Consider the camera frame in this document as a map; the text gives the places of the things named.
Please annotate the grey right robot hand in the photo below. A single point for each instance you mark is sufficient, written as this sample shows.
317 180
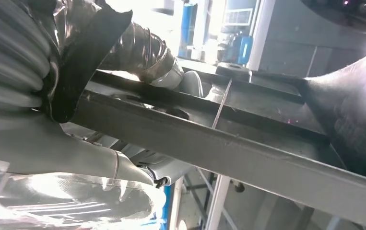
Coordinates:
43 143

